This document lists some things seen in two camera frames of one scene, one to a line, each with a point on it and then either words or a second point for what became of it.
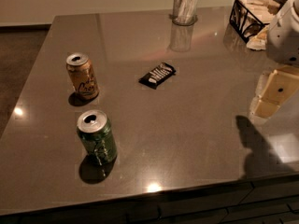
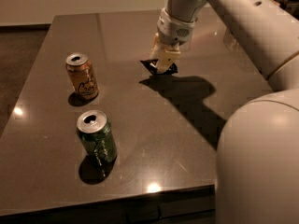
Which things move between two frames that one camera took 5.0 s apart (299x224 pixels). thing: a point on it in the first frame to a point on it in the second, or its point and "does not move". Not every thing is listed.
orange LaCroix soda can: [83, 76] does not move
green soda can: [96, 131] does not move
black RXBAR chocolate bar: [158, 76] to [150, 65]
